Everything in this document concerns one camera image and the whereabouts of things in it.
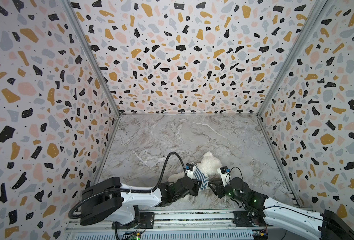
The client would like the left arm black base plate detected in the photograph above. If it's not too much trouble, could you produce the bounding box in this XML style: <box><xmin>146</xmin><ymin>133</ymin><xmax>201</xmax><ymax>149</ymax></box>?
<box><xmin>117</xmin><ymin>212</ymin><xmax>155</xmax><ymax>230</ymax></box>

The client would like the white fluffy teddy bear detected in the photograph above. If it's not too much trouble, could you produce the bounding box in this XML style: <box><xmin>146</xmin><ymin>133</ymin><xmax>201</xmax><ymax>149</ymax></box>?
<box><xmin>168</xmin><ymin>152</ymin><xmax>222</xmax><ymax>183</ymax></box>

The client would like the blue white striped knit sweater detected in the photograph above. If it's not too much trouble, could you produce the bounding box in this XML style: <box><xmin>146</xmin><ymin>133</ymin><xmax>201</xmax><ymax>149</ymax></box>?
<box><xmin>193</xmin><ymin>165</ymin><xmax>209</xmax><ymax>191</ymax></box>

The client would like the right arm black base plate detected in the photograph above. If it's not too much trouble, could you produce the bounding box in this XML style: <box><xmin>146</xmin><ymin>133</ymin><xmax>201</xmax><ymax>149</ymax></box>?
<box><xmin>233</xmin><ymin>211</ymin><xmax>267</xmax><ymax>227</ymax></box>

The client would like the grey vented cable duct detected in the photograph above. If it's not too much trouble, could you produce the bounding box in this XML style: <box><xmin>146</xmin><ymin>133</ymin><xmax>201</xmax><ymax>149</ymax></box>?
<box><xmin>67</xmin><ymin>230</ymin><xmax>254</xmax><ymax>240</ymax></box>

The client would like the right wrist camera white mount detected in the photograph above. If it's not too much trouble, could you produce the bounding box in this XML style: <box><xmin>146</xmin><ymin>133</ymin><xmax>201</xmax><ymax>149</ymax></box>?
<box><xmin>217</xmin><ymin>166</ymin><xmax>230</xmax><ymax>187</ymax></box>

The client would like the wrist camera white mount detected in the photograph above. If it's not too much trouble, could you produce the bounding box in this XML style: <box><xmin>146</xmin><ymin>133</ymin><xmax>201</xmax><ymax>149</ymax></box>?
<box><xmin>185</xmin><ymin>163</ymin><xmax>196</xmax><ymax>180</ymax></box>
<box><xmin>217</xmin><ymin>166</ymin><xmax>230</xmax><ymax>187</ymax></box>

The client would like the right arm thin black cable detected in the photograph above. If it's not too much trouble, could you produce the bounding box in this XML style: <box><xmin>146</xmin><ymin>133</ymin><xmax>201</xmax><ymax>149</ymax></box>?
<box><xmin>229</xmin><ymin>166</ymin><xmax>345</xmax><ymax>238</ymax></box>

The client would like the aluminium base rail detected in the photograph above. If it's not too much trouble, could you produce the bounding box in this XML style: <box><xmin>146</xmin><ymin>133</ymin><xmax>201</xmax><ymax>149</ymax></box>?
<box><xmin>64</xmin><ymin>208</ymin><xmax>273</xmax><ymax>232</ymax></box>

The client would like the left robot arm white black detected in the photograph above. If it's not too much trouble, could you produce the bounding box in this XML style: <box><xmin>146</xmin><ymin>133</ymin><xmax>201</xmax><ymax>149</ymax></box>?
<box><xmin>80</xmin><ymin>176</ymin><xmax>202</xmax><ymax>226</ymax></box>

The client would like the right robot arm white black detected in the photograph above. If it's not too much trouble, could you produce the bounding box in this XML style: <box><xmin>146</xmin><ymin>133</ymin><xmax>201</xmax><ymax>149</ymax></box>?
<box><xmin>208</xmin><ymin>177</ymin><xmax>354</xmax><ymax>240</ymax></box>

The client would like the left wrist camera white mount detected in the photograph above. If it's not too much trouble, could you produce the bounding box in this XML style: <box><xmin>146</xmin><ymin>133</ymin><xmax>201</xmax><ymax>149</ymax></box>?
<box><xmin>185</xmin><ymin>163</ymin><xmax>196</xmax><ymax>180</ymax></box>

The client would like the black corrugated cable conduit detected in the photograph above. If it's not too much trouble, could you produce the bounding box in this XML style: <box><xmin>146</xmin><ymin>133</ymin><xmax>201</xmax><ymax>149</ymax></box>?
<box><xmin>67</xmin><ymin>151</ymin><xmax>187</xmax><ymax>220</ymax></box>

